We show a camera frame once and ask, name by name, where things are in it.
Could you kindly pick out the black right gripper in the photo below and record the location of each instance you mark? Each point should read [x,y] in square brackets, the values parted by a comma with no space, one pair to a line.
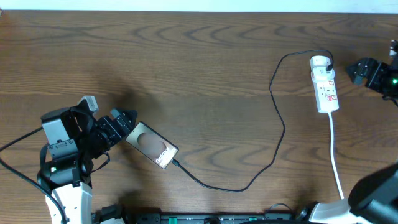
[382,68]

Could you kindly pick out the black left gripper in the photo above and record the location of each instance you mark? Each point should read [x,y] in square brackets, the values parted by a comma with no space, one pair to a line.
[116,125]

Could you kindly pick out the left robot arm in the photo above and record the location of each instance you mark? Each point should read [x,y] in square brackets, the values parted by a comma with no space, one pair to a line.
[75,139]

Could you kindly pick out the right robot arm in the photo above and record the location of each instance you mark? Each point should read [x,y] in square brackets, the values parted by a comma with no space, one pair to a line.
[374,198]

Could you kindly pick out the white charger plug adapter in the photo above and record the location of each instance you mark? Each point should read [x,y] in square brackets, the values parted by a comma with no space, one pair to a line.
[320,61]

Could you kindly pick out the white power strip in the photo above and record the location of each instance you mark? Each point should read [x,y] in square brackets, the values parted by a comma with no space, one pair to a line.
[326,93]

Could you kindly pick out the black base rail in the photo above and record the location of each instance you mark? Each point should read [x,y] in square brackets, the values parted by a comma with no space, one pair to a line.
[175,218]

